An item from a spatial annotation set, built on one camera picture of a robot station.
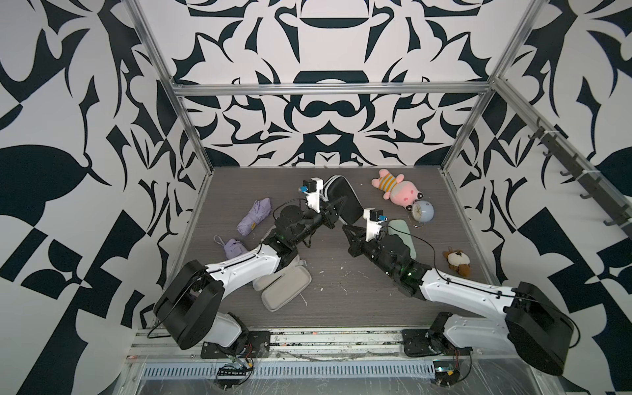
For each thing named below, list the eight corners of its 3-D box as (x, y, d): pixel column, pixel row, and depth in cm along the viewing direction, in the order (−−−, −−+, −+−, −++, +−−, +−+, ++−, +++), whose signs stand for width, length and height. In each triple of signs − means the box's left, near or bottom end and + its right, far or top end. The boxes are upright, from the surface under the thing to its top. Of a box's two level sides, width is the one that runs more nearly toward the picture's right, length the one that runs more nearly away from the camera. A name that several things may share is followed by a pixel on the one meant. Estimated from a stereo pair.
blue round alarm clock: (411, 227, 101) (417, 216, 95) (406, 210, 107) (411, 198, 100) (429, 227, 101) (436, 216, 95) (423, 210, 107) (430, 199, 100)
